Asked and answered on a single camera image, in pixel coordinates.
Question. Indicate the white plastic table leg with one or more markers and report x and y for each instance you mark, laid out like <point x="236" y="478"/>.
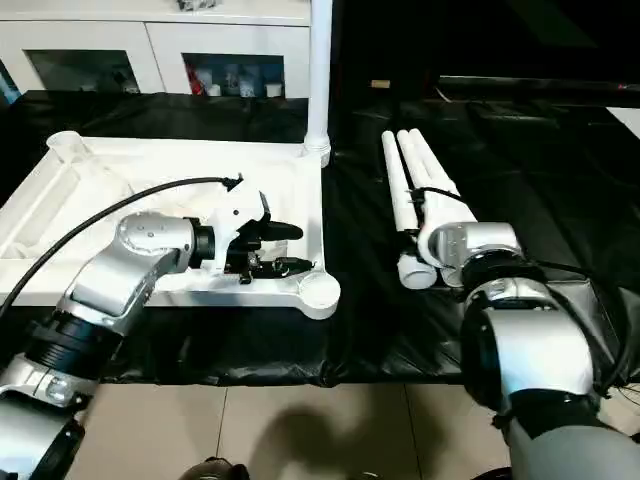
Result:
<point x="319" y="75"/>
<point x="422" y="165"/>
<point x="400" y="200"/>
<point x="440" y="175"/>

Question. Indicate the white plastic table top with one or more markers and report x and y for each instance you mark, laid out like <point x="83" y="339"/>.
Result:
<point x="150" y="160"/>

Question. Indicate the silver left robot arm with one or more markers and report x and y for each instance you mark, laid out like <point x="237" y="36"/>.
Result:
<point x="140" y="255"/>

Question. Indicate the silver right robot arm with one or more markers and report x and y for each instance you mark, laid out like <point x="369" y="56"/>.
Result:
<point x="530" y="340"/>

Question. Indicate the small white box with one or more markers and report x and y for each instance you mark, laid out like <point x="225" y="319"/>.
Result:
<point x="273" y="90"/>

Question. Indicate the white bottle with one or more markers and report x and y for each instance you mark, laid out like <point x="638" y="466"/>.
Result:
<point x="247" y="87"/>

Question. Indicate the small white jar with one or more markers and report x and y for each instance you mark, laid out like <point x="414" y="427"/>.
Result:
<point x="215" y="90"/>

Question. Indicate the red bottle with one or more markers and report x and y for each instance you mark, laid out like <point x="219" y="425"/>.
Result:
<point x="194" y="82"/>

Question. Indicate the small tan box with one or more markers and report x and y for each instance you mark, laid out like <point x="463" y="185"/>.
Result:
<point x="380" y="84"/>

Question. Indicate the dark rounded robot part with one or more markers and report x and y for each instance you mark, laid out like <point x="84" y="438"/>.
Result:
<point x="220" y="470"/>
<point x="371" y="476"/>

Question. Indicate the white cabinet with glass doors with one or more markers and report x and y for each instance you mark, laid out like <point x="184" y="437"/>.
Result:
<point x="150" y="40"/>

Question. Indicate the black mat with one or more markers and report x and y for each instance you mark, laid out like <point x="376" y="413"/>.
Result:
<point x="550" y="200"/>

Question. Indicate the blue box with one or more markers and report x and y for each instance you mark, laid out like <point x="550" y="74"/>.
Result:
<point x="9" y="85"/>

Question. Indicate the grey robot torso cover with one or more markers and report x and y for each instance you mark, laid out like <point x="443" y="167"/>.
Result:
<point x="575" y="450"/>

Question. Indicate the white flat board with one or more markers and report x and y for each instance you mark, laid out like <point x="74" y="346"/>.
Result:
<point x="625" y="122"/>

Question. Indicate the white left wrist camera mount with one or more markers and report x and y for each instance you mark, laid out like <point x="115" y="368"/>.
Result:
<point x="235" y="215"/>

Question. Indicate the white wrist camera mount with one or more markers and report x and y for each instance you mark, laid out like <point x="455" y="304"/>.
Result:
<point x="440" y="225"/>
<point x="235" y="215"/>

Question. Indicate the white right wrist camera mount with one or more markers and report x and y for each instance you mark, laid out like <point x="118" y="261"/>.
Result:
<point x="440" y="225"/>

